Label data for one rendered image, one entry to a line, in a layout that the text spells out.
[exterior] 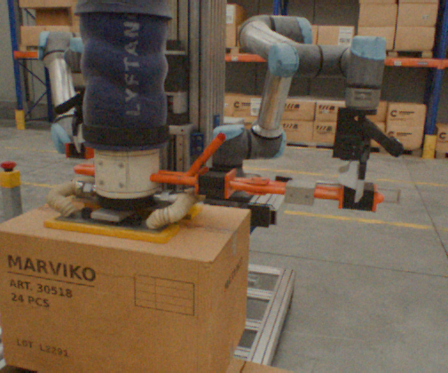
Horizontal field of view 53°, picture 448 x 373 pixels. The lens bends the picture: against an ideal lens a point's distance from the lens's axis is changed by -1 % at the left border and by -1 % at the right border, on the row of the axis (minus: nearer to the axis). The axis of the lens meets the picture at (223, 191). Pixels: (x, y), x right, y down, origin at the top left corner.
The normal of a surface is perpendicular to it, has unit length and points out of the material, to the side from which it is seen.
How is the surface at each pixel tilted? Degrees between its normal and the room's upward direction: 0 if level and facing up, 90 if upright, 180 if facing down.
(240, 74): 90
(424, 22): 95
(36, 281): 89
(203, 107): 90
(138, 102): 75
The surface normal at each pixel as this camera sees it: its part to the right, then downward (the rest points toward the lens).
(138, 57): 0.48, -0.09
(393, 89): -0.28, 0.26
